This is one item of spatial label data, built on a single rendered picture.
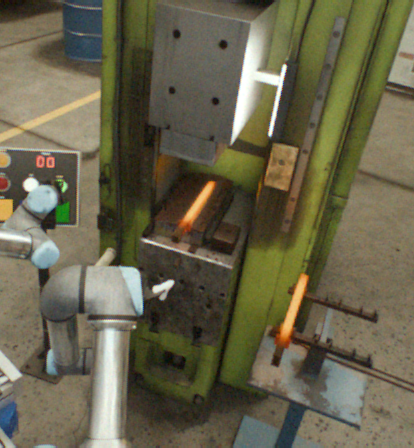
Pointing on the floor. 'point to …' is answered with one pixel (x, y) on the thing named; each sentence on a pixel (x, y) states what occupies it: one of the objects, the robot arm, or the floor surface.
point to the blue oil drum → (82, 29)
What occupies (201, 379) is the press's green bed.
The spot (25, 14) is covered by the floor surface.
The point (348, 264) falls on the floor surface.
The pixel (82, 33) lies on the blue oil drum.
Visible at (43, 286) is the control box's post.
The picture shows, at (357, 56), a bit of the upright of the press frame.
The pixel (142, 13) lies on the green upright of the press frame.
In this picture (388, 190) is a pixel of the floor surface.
